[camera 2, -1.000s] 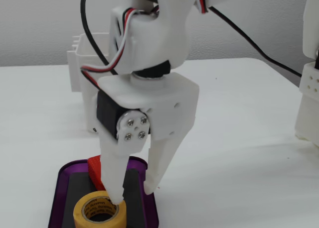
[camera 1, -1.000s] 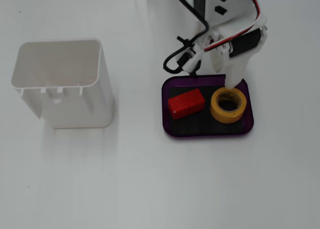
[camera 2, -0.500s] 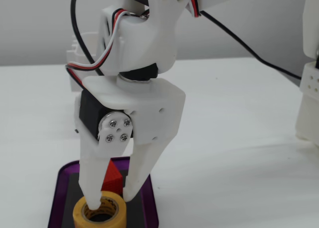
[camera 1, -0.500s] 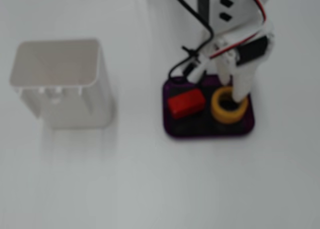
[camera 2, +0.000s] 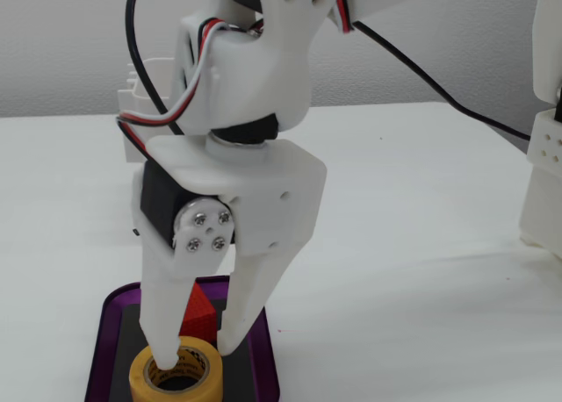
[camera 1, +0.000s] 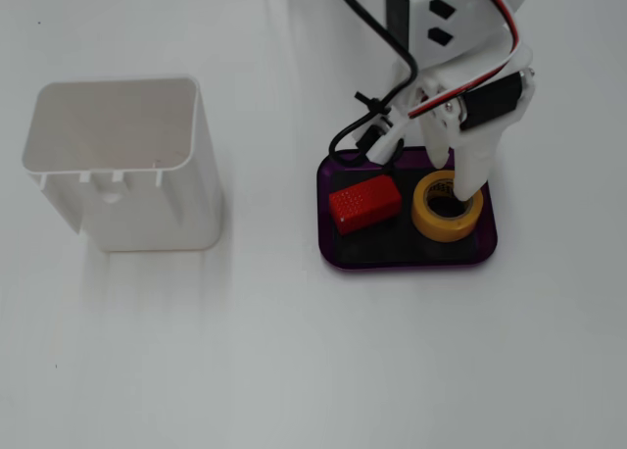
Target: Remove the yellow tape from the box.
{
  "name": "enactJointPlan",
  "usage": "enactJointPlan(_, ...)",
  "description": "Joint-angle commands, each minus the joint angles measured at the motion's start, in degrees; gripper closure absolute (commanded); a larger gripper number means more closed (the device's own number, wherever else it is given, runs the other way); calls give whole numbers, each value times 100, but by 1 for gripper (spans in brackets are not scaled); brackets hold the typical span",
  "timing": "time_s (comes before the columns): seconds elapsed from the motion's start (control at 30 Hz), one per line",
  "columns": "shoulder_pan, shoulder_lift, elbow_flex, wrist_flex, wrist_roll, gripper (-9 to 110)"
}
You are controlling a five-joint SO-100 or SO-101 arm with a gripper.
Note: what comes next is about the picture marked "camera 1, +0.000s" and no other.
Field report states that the yellow masking tape roll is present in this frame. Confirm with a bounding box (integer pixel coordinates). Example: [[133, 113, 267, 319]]
[[410, 170, 485, 243]]

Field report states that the black cable tie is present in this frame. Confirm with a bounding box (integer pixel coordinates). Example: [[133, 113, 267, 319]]
[[354, 91, 389, 114]]

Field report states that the black camera cable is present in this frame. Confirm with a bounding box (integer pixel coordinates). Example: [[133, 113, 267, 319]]
[[328, 0, 420, 166]]

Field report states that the red textured block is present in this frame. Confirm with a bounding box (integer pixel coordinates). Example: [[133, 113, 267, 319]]
[[327, 173, 404, 235]]

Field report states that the white plastic bin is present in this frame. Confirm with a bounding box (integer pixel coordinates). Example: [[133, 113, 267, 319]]
[[21, 76, 221, 253]]

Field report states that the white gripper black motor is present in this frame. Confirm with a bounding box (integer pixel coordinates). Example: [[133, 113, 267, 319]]
[[414, 25, 536, 201]]

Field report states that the red white servo wire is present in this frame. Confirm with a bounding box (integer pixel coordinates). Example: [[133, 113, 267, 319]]
[[409, 0, 522, 120]]

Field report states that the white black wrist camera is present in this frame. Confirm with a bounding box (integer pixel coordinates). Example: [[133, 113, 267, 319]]
[[360, 118, 408, 167]]

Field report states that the purple translucent tray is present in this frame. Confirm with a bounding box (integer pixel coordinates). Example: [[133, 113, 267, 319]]
[[316, 145, 499, 274]]

